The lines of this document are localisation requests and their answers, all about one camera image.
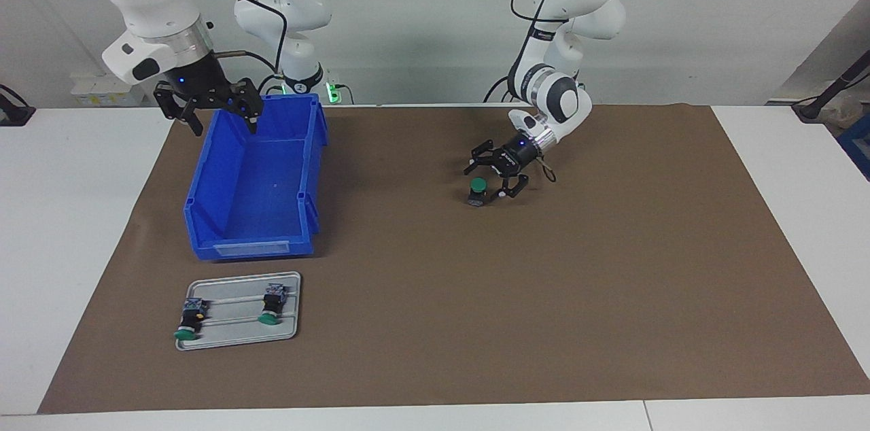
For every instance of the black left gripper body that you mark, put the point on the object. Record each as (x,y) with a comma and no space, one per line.
(520,156)

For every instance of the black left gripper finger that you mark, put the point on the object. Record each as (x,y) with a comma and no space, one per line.
(486,152)
(515,185)

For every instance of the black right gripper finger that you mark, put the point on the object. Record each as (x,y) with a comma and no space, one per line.
(175,101)
(250,101)

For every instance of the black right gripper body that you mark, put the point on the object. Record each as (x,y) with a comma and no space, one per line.
(200,81)

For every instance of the green push button switch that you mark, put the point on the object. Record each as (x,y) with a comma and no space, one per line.
(272,305)
(478,186)
(189,319)

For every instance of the green lit base connector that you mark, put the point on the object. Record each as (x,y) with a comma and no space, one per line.
(332,92)

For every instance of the blue plastic storage bin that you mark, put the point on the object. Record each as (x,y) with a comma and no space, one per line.
(265,200)

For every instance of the brown table mat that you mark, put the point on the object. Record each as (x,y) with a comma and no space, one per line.
(476,322)

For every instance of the grey metal tray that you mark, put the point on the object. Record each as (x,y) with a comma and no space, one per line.
(238,334)

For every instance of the black stand pole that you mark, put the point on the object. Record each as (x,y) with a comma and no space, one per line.
(832,88)

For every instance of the blue crate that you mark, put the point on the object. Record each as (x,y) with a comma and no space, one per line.
(858,145)

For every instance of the white wall box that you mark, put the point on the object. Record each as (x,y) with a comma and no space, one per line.
(102,92)

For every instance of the black clamp mount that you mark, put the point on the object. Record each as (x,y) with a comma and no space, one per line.
(15,115)

